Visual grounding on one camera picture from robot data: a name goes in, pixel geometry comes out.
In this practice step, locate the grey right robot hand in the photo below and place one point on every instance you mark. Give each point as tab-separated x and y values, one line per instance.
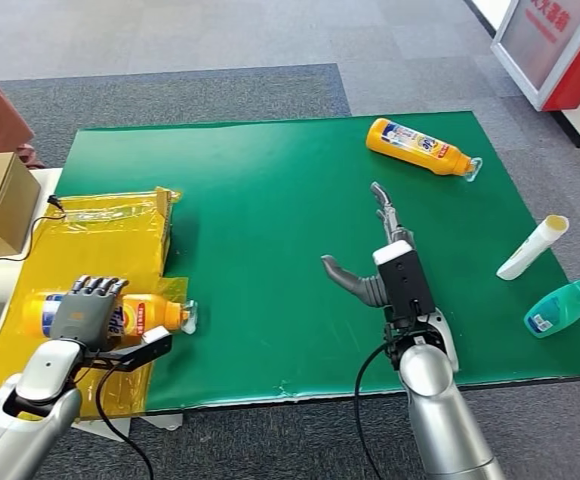
360	286

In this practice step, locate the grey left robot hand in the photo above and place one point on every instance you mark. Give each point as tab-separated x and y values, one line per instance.
85	314

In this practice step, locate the large orange bottle clear cap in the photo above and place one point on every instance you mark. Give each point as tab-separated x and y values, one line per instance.
155	312

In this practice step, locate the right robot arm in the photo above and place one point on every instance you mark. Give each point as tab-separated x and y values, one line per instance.
440	417

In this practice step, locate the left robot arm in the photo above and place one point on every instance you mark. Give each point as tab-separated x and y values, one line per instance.
25	411

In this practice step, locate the orange bottle with blue label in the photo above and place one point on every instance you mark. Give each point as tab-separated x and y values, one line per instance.
415	146

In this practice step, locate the teal plastic bottle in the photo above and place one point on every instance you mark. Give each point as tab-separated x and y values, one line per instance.
562	308

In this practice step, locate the yellow plastic bag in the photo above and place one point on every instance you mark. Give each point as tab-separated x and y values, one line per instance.
110	245

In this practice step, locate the green table mat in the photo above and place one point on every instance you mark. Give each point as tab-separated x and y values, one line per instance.
280	265

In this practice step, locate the translucent yellow film piece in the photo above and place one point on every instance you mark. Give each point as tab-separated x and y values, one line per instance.
176	291

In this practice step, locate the brown cardboard box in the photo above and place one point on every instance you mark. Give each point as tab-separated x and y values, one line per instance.
0	199

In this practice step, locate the white tube yellow cap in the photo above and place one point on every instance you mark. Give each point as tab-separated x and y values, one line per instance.
530	248

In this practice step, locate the white framed red display stand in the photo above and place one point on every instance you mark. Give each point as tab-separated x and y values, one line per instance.
545	40

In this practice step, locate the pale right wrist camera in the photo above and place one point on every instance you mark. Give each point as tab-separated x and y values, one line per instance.
405	281

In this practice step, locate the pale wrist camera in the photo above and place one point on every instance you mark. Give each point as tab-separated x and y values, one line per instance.
150	348
405	281

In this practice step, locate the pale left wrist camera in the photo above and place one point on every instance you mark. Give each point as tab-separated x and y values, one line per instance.
150	348

